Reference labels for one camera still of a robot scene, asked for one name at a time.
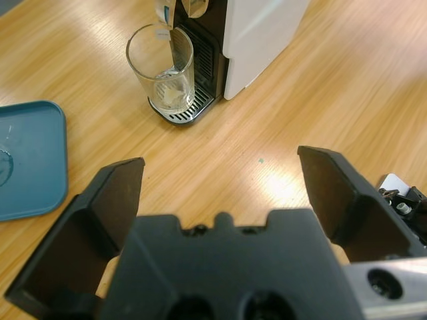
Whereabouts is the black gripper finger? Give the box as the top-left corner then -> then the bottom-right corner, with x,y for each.
5,157 -> 146,320
297,145 -> 427,265

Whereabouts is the clear glass cup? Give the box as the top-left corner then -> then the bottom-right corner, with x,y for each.
125,23 -> 195,115

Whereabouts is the white capsule coffee machine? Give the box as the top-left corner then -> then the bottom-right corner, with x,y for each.
155,0 -> 312,101

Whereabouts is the blue square plastic tray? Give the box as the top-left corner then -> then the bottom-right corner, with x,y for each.
0,100 -> 69,223

